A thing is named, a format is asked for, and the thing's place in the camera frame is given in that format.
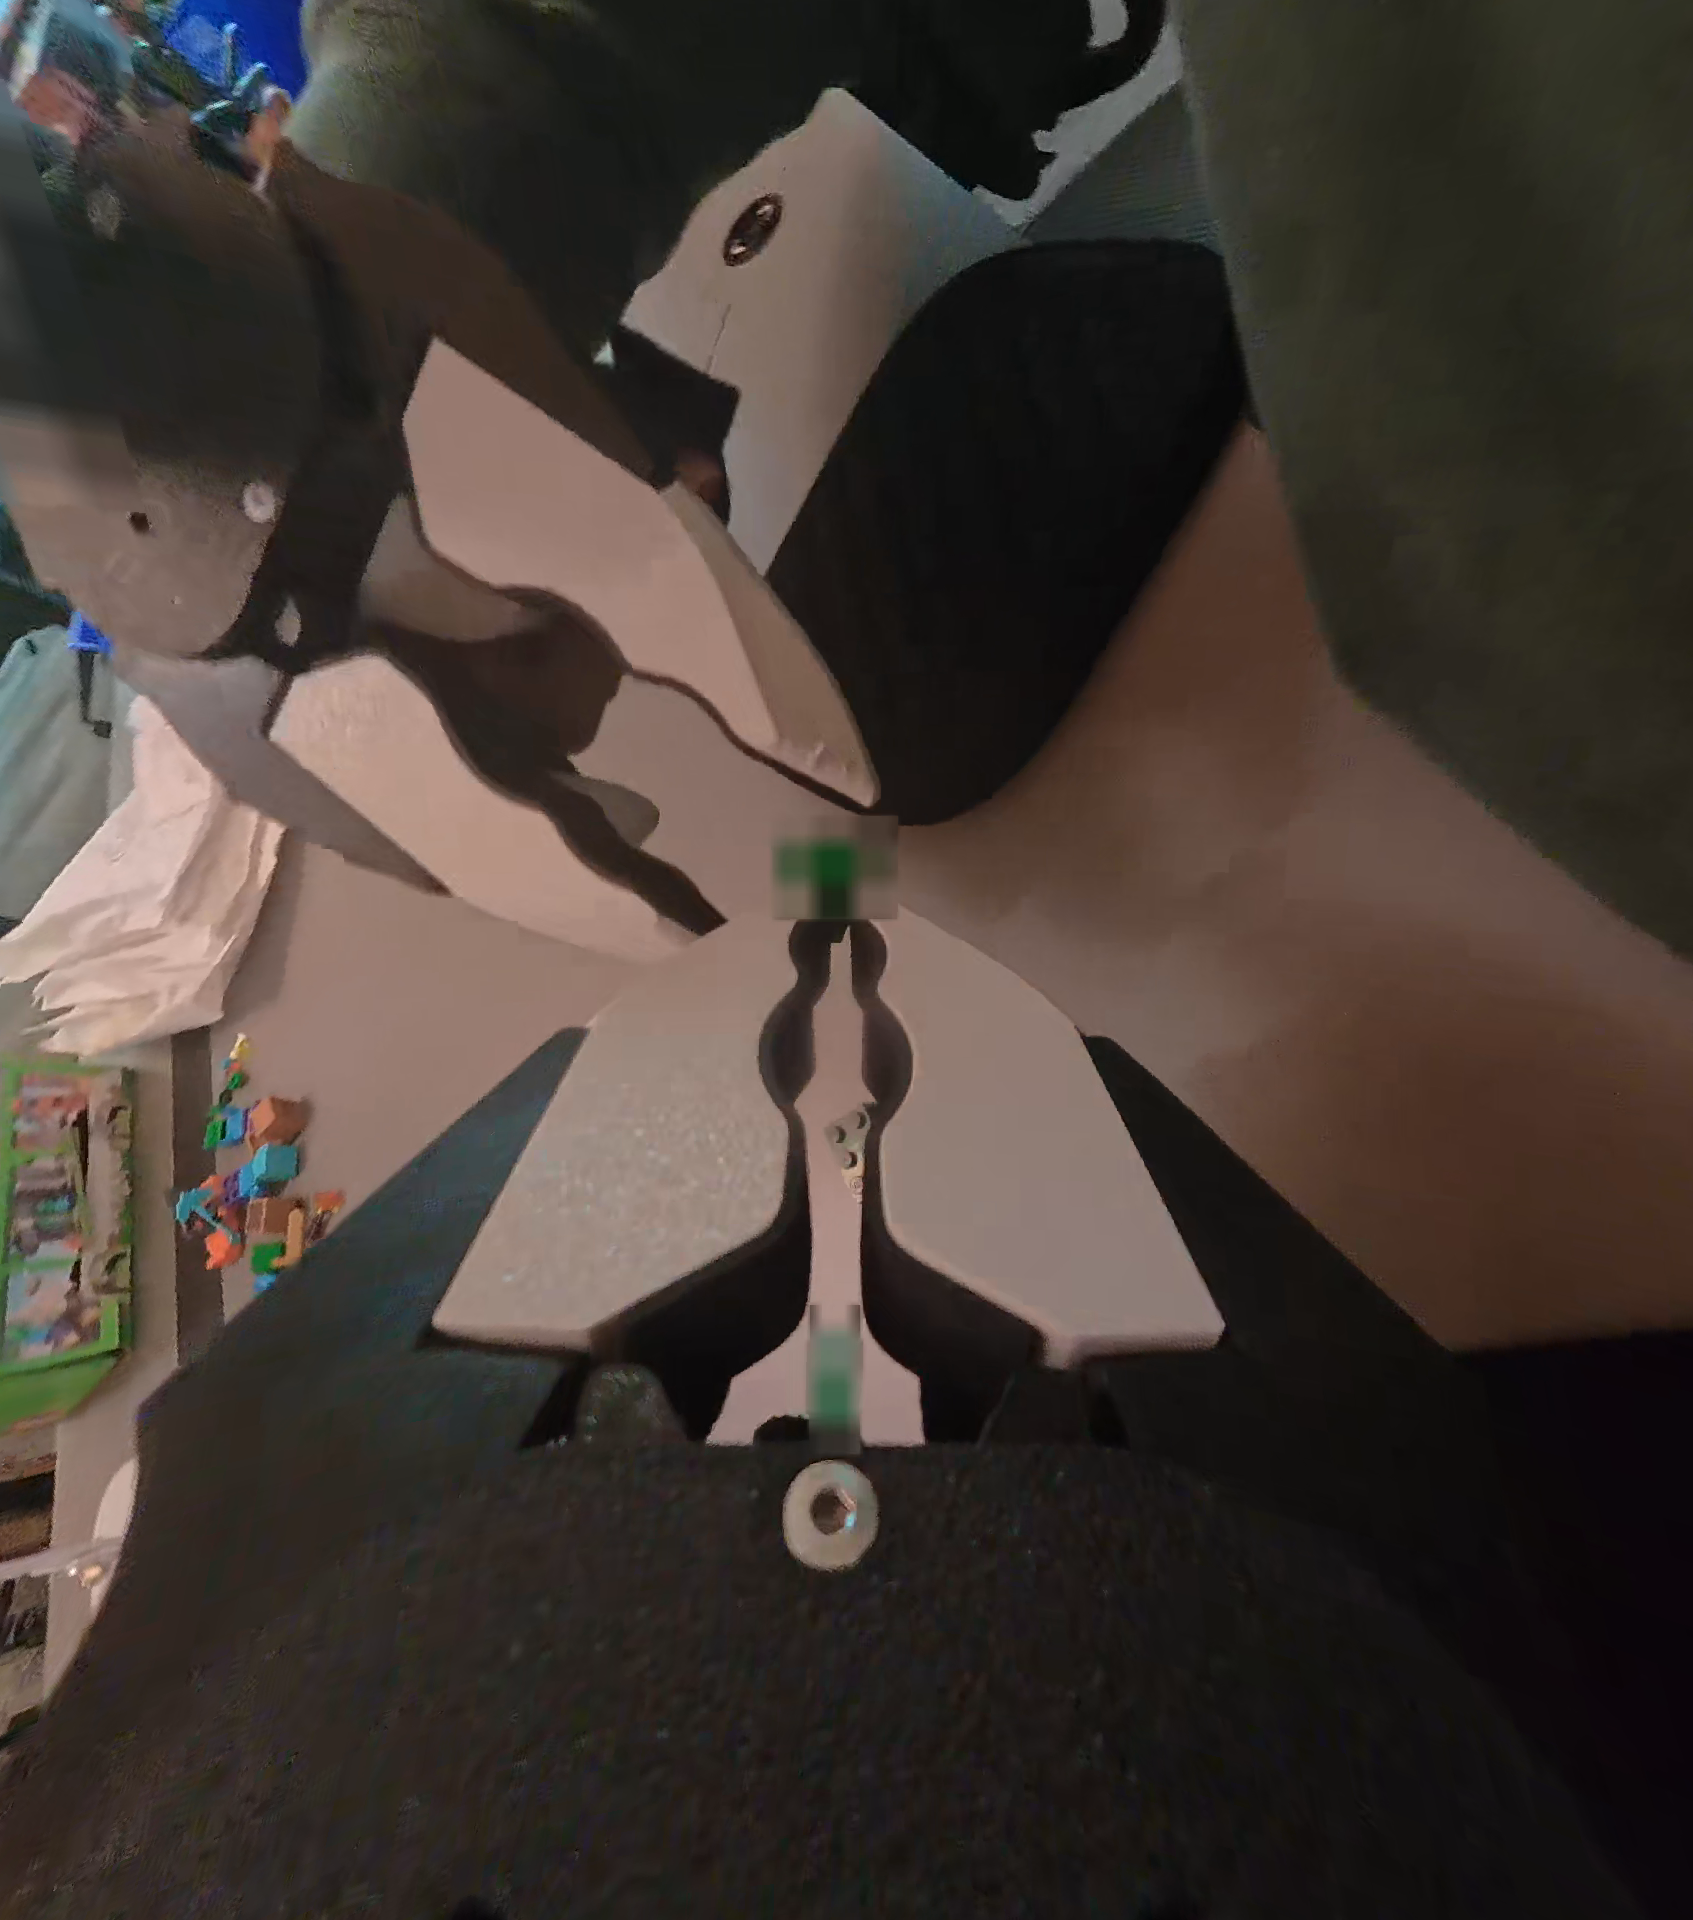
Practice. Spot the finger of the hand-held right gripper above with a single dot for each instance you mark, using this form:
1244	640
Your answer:
561	494
396	780

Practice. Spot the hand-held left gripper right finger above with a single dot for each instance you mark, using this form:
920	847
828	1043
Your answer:
1042	1185

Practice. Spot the grey desk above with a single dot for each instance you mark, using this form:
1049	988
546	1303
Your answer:
1386	1050

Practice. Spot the green toy set box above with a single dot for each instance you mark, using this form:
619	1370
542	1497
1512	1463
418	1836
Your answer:
20	1245

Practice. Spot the person's green sweatshirt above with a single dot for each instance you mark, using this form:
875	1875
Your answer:
1505	450

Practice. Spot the small pale toy plate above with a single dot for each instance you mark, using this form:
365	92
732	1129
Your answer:
848	1155

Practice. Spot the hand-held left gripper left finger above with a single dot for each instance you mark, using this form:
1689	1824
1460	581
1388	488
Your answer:
636	1185

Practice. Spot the pile of colourful toy bricks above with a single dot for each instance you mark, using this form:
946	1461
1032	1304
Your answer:
254	1185

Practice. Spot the pile of white paper bags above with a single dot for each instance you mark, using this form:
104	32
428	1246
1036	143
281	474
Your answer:
140	914

